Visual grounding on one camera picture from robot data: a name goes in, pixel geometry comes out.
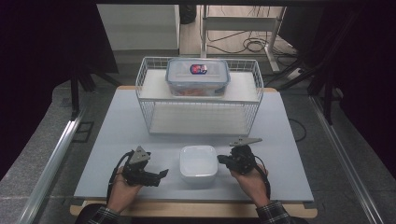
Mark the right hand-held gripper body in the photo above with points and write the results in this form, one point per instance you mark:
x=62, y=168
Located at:
x=244, y=158

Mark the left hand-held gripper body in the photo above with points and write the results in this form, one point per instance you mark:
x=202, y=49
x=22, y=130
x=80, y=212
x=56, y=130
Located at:
x=137, y=168

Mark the white square container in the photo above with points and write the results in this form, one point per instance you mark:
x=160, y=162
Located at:
x=198, y=163

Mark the lidded clear food container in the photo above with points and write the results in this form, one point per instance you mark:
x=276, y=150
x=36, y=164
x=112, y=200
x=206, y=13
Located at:
x=186, y=77

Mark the person's right hand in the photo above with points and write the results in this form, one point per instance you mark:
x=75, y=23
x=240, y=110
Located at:
x=253, y=186

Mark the person's left hand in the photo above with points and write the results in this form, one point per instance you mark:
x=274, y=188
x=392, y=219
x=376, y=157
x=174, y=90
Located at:
x=123, y=194

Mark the pale grey table mat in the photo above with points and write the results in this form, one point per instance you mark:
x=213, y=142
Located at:
x=124, y=124

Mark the black stand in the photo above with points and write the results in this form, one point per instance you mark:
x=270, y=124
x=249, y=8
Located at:
x=327, y=84
x=74, y=93

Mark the black bin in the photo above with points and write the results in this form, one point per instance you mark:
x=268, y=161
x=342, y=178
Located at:
x=187, y=14

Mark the aluminium rail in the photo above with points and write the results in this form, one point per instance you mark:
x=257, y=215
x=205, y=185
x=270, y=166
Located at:
x=53, y=165
x=342, y=165

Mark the white desk frame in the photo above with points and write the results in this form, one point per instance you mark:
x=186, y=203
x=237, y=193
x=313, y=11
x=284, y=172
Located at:
x=243, y=23

